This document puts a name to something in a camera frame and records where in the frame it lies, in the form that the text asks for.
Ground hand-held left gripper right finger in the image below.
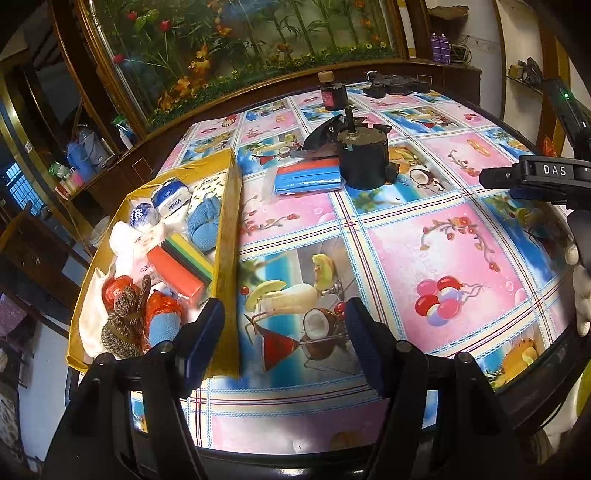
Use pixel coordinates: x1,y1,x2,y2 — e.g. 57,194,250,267
345,296,529,480

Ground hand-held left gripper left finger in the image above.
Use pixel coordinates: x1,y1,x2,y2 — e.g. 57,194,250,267
41,298,225,480

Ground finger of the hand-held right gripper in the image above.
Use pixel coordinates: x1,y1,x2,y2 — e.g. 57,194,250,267
510,187,572,207
479,167,522,189

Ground blue roll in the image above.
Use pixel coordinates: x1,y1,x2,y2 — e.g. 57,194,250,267
145,292,184,349

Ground orange multicoloured sponge pack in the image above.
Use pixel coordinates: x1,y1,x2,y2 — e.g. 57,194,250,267
147,232,215,305

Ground yellow cardboard box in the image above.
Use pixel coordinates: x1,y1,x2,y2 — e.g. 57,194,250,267
66,148,243,380

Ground brown woven cloth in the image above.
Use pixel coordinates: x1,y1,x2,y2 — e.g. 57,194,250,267
100,274,152,360

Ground orange plastic bag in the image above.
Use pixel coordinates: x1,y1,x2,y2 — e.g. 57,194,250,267
102,275,141,312

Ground blue knitted cloth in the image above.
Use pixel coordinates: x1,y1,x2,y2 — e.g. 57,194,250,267
186,194,223,252

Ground person's right hand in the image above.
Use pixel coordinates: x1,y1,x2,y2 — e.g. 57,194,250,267
567,242,591,337

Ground printed pink blue tablecloth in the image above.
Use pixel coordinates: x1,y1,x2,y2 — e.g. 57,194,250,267
131,83,573,455

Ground black electric motor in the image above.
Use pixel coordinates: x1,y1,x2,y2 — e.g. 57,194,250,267
338,105,402,190

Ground black gadget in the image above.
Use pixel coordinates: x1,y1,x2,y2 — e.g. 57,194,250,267
363,70,432,99

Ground white tissue pack blue label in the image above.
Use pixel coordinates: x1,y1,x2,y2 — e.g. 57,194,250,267
151,179,192,217

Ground white tissue pack floral print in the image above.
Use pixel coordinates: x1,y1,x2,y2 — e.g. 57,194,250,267
187,170,232,206

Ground blue face mask packet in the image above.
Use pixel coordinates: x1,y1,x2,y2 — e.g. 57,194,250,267
263,164,346,203

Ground black pouch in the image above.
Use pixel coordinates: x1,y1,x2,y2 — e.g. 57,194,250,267
302,115,345,151

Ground red and brown flat tool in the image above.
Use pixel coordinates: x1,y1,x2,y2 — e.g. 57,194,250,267
277,144,342,163

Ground brown wooden cabinet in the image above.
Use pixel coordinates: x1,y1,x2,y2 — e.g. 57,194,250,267
55,131,195,227

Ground dark bottle red label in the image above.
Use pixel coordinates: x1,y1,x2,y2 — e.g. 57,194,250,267
318,71,348,112

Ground pink containers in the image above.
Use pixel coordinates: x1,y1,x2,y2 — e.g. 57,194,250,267
55,171,86,199

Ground white spray bottle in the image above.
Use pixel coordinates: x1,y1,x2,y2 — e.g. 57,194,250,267
113,115,134,151

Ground blue bag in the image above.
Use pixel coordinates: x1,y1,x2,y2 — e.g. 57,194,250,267
67,141,100,178

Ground grey bag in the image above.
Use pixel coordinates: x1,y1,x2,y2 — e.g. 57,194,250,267
76,124,112,160

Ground wire basket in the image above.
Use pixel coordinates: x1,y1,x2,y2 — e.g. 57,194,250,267
450,34,472,63

